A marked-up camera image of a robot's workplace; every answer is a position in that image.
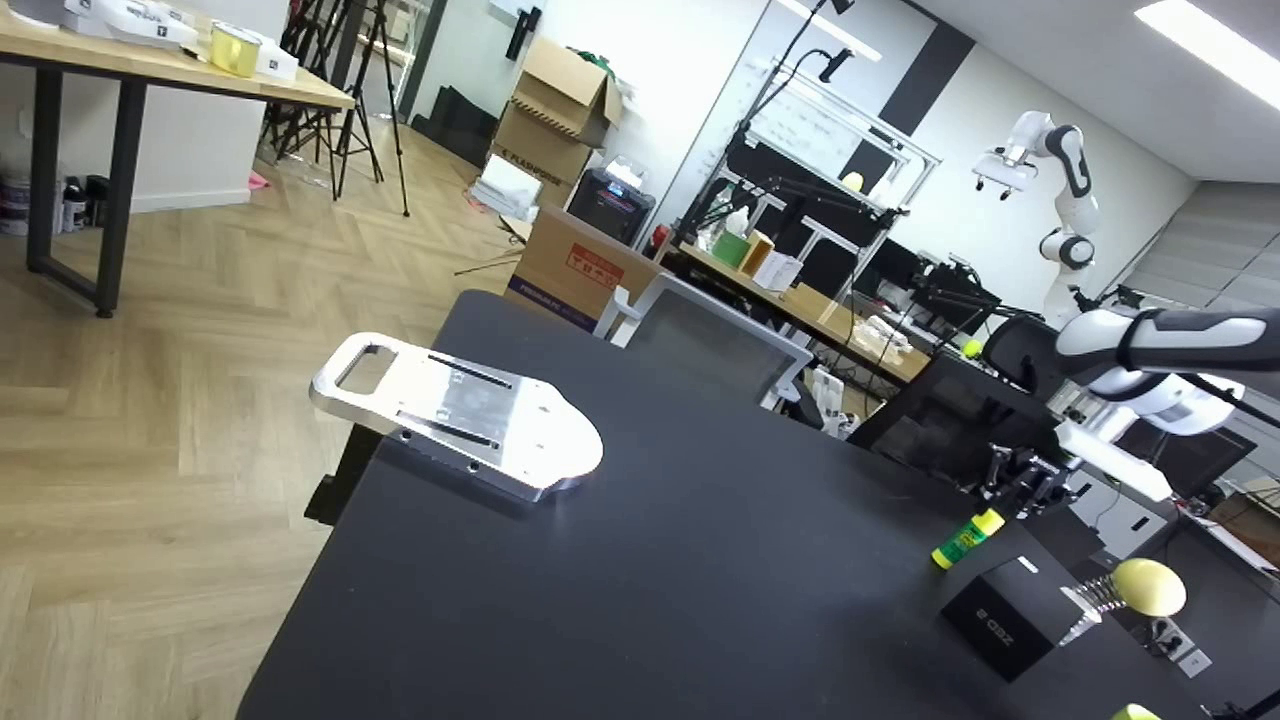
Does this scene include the black camera tripod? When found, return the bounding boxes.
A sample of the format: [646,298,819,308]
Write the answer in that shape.
[274,0,416,219]

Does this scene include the ceiling light panel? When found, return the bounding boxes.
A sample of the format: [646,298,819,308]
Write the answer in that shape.
[1134,0,1280,114]

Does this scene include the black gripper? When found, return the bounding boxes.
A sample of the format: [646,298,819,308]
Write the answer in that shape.
[979,395,1088,527]

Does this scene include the wooden table black legs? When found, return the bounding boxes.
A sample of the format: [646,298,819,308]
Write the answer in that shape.
[0,8,355,320]

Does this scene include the white mandoline slicer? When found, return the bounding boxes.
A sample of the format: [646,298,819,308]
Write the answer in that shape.
[307,329,607,504]

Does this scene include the black cardboard box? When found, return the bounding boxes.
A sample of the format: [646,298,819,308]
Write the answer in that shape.
[938,553,1106,682]

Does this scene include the stacked cardboard boxes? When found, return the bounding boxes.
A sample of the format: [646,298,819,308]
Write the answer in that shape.
[483,35,634,190]

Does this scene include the wooden workbench with clutter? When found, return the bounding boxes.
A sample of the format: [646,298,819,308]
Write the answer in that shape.
[659,231,938,391]

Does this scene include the lime green mug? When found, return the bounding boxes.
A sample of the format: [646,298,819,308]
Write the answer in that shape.
[1073,554,1194,625]

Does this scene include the large brown cardboard box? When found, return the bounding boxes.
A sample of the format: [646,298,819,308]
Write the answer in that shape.
[505,209,665,336]

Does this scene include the black office chair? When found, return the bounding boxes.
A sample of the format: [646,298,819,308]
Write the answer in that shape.
[847,346,1073,498]

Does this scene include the yellow container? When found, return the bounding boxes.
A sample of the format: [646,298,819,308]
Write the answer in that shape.
[206,25,266,80]

